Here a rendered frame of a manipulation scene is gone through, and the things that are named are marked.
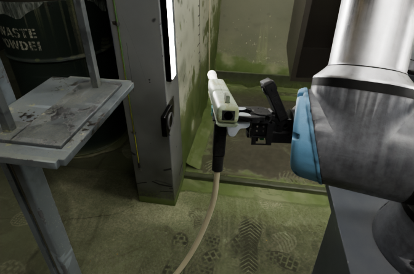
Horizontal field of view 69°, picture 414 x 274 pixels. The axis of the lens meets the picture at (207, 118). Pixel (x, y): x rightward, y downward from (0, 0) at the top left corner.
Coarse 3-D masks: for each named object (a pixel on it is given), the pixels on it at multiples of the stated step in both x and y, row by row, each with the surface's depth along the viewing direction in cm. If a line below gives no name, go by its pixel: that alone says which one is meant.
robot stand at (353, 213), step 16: (336, 192) 64; (352, 192) 64; (336, 208) 60; (352, 208) 60; (368, 208) 60; (336, 224) 57; (352, 224) 57; (368, 224) 57; (336, 240) 61; (352, 240) 54; (368, 240) 54; (320, 256) 71; (336, 256) 60; (352, 256) 51; (368, 256) 51; (320, 272) 70; (336, 272) 59; (352, 272) 49; (368, 272) 49; (384, 272) 49
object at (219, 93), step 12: (216, 84) 83; (216, 96) 71; (228, 96) 64; (216, 108) 64; (228, 108) 63; (216, 120) 66; (228, 120) 63; (216, 132) 75; (216, 144) 76; (216, 156) 78; (216, 168) 79
